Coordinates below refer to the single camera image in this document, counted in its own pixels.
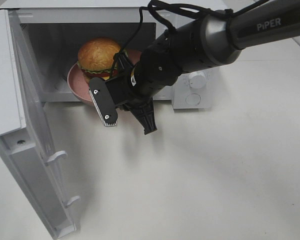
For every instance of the round white door button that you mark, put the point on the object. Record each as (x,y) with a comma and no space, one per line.
(193,99)

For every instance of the white microwave oven body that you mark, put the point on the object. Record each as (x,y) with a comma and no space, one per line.
(54,30)

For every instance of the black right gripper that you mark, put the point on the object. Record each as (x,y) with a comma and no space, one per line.
(133,88)

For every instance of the burger with lettuce and cheese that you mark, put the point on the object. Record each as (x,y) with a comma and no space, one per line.
(95,58)

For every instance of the pink round plate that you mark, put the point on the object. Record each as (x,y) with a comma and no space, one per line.
(78,85)

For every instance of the white microwave door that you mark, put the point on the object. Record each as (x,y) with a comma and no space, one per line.
(26,143)

